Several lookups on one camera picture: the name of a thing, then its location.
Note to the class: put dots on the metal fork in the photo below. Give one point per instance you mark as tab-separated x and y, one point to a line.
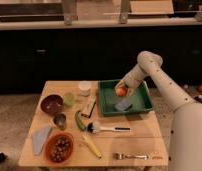
120	156

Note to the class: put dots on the wooden table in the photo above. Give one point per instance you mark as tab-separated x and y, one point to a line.
144	137

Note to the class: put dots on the small box with black edge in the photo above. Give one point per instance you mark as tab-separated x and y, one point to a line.
88	108

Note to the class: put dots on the green cup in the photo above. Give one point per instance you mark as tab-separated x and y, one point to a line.
68	99

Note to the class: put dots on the black cabinet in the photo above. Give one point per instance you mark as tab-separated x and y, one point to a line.
29	58

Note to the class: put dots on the green plastic tray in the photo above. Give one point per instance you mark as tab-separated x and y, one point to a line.
140	100

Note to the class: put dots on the yellow banana toy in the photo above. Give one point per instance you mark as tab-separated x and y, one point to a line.
89	142

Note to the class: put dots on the metal cup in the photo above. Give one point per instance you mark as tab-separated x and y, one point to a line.
60	121

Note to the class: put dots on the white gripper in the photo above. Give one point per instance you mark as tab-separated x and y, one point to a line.
129	82

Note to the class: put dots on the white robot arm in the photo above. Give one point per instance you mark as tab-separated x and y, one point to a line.
186	137

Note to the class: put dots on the toys on floor right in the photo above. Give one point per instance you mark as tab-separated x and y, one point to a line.
198	96

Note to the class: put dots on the dark red bowl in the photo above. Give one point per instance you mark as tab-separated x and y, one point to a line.
52	104

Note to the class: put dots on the green cucumber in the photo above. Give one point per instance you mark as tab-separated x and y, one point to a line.
79	123

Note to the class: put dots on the orange bowl with grapes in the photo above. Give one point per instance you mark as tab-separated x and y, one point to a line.
59	148

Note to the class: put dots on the white dish brush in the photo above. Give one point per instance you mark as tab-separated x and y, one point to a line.
95	127

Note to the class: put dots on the grey folded cloth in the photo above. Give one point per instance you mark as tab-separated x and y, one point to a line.
39	138

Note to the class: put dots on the blue sponge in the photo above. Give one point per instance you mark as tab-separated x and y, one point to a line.
123	105

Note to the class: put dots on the white cup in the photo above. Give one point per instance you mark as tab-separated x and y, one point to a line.
84	87

